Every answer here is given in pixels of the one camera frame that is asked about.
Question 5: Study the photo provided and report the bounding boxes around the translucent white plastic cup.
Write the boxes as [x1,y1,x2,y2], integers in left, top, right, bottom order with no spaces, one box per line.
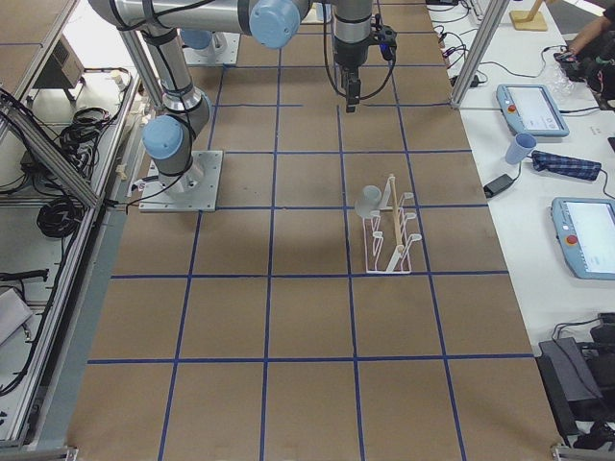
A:
[355,184,381,219]

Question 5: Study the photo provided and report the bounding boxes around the blue plaid pouch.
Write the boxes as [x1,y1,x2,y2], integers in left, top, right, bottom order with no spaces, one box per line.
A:
[530,150,602,182]

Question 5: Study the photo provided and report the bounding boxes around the white wire cup rack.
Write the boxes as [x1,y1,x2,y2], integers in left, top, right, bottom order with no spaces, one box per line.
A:
[360,174,422,275]

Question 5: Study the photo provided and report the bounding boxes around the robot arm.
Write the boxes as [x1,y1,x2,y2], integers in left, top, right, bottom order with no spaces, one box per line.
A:
[90,1,312,198]
[180,29,213,52]

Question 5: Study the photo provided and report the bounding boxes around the aluminium frame post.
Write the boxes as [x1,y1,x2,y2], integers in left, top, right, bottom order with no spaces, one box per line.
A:
[451,0,508,109]

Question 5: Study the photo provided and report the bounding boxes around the lower teach pendant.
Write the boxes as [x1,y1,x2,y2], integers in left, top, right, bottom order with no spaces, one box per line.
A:
[551,197,614,280]

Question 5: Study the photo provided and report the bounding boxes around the upper teach pendant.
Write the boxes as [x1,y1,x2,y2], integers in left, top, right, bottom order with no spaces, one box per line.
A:
[496,85,570,137]

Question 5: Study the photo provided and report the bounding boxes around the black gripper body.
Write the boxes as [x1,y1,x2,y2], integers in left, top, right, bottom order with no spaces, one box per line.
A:
[333,38,375,96]

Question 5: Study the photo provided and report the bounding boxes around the black power adapter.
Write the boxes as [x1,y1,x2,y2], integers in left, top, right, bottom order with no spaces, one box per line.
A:
[482,174,515,199]

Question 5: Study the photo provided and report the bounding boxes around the black bag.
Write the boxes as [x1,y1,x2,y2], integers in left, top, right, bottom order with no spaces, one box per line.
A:
[536,337,614,451]

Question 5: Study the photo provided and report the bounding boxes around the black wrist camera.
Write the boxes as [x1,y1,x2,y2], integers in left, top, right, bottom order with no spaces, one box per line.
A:
[375,25,397,61]

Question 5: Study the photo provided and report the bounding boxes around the wooden stand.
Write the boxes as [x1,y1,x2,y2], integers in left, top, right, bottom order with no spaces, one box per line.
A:
[508,0,548,32]

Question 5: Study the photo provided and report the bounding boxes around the blue cup on desk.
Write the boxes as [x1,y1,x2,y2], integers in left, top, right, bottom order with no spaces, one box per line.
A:
[504,133,537,165]

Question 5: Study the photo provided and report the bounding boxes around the teach pendant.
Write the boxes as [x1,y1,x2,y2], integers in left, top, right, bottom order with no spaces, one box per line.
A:
[551,197,614,280]
[496,85,570,137]

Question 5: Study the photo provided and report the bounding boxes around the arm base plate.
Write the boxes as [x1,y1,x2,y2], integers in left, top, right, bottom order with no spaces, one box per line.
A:
[183,33,240,67]
[137,151,223,212]

